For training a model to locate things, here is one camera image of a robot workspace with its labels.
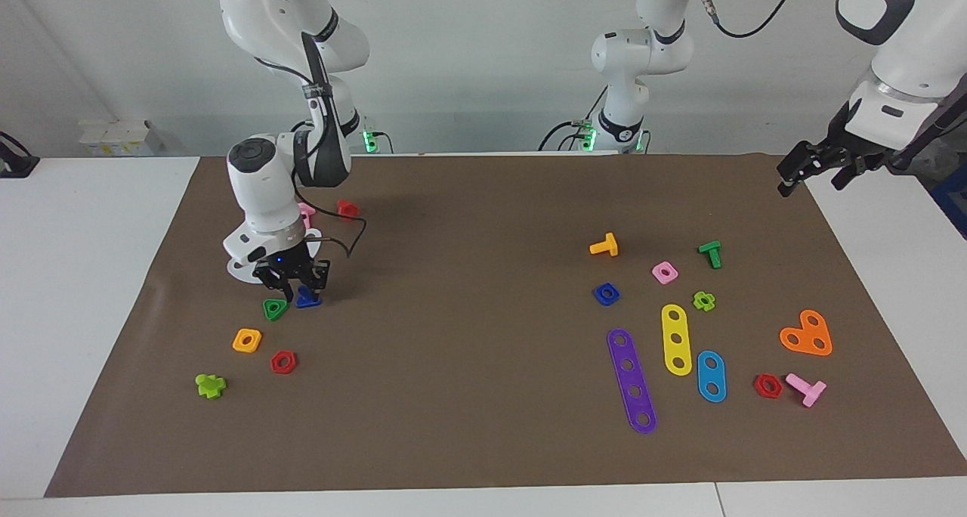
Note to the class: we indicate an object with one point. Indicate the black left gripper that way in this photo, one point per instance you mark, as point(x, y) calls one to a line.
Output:
point(831, 156)

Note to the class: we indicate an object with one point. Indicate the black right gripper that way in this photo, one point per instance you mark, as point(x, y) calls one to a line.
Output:
point(291, 266)

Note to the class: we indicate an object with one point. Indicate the blue plastic screw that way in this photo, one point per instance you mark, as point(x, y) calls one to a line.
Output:
point(306, 302)

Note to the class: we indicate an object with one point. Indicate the blue square plastic nut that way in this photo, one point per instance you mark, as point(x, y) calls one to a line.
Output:
point(599, 300)

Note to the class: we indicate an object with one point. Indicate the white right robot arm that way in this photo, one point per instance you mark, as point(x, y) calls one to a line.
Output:
point(261, 192)

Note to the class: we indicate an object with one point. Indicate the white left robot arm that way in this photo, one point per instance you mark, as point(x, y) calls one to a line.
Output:
point(922, 56)

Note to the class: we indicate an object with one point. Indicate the green triangle plastic nut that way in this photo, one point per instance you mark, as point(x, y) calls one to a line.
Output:
point(270, 314)

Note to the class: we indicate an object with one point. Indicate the pink plastic screw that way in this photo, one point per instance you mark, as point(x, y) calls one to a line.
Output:
point(810, 391)
point(309, 216)

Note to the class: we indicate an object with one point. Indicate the red hexagon plastic nut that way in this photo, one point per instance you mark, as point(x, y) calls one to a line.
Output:
point(777, 390)
point(291, 366)

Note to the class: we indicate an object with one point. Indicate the orange square plastic nut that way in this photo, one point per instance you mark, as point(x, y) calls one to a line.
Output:
point(239, 346)

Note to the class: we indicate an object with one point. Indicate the red plastic screw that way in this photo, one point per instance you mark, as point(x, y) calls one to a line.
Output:
point(347, 212)

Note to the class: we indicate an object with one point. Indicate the green plastic screw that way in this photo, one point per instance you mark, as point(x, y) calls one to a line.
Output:
point(714, 255)

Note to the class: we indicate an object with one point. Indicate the black stand pole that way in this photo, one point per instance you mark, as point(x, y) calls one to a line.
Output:
point(933, 135)

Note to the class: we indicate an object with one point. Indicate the lime green cross-head screw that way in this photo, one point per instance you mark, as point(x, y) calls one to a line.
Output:
point(210, 387)

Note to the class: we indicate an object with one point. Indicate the blue crate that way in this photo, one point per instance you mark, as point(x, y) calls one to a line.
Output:
point(953, 199)

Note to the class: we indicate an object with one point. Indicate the orange heart-shaped plate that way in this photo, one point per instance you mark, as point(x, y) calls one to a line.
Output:
point(807, 337)

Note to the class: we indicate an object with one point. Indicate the lime green flower nut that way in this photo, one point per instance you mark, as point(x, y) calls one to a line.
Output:
point(698, 303)

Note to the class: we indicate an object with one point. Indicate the pink square plastic nut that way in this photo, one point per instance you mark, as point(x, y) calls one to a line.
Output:
point(671, 277)

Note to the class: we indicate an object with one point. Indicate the brown table mat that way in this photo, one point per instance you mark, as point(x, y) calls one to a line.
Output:
point(453, 396)

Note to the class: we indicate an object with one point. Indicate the yellow three-hole strip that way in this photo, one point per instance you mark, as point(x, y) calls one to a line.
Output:
point(675, 326)

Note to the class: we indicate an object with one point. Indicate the orange plastic screw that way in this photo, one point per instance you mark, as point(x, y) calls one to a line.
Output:
point(607, 246)

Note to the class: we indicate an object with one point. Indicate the blue two-hole strip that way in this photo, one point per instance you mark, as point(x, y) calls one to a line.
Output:
point(712, 376)

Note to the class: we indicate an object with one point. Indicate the white cardboard box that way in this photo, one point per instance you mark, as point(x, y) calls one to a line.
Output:
point(117, 139)

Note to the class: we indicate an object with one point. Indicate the purple four-hole strip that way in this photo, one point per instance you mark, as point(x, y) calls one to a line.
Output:
point(632, 379)

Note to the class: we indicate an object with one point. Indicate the black clamp device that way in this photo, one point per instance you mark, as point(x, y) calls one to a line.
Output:
point(16, 165)

